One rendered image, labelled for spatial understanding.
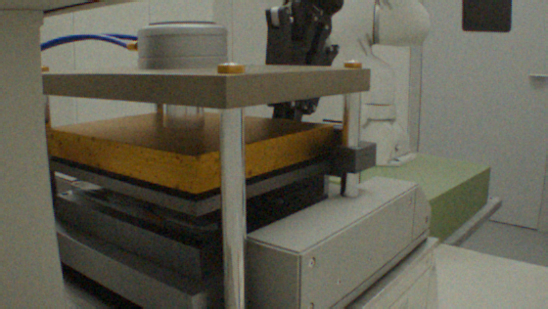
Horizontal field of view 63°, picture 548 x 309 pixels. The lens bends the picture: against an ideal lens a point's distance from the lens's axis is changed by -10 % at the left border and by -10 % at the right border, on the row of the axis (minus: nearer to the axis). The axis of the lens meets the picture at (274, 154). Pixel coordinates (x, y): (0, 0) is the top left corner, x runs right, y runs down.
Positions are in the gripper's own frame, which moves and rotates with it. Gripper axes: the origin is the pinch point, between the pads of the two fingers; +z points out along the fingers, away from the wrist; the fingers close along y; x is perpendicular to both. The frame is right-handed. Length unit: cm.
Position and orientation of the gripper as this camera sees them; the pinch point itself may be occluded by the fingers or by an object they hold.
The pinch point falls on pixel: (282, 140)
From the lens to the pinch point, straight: 54.9
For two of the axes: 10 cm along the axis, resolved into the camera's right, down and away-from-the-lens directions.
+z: -2.1, 9.8, -0.7
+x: -7.9, -1.3, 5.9
